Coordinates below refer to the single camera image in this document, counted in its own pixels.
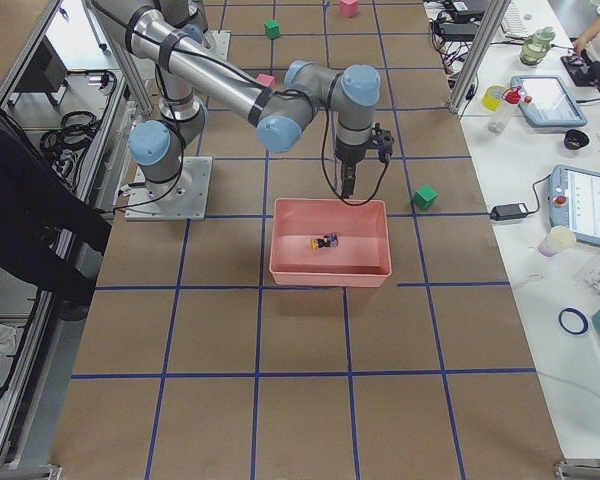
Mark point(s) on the green cube near gripper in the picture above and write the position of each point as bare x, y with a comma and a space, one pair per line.
424, 197

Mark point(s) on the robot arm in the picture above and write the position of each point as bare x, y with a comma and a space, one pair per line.
153, 30
189, 16

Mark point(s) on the green water bottle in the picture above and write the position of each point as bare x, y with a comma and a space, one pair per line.
536, 46

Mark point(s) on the aluminium frame post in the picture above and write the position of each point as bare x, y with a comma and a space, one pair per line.
489, 25

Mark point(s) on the pink cube near gripper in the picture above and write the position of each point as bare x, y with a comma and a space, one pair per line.
348, 8

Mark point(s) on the pink plastic bin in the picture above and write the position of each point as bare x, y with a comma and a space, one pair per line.
362, 258

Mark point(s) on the black cloth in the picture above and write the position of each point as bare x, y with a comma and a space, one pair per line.
31, 197

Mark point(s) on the pink cube centre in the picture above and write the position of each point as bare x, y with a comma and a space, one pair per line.
266, 80

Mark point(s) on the black power adapter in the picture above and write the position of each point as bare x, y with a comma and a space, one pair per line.
512, 211

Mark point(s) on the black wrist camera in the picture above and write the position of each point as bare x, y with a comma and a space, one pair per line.
382, 141

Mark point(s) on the lower teach pendant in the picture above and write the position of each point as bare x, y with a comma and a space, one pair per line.
574, 202

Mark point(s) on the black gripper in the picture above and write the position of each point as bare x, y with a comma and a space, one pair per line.
349, 154

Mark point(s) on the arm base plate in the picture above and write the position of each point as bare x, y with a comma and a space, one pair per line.
181, 199
214, 49

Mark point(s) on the green cube front left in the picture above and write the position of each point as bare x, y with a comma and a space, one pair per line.
272, 29

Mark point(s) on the yellow tape roll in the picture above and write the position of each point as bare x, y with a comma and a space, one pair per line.
492, 97

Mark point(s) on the teach pendant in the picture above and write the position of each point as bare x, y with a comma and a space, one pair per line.
574, 202
551, 105

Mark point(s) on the upper teach pendant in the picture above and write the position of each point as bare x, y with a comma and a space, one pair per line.
551, 105

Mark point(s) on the yellow push button switch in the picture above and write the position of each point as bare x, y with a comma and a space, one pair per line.
329, 240

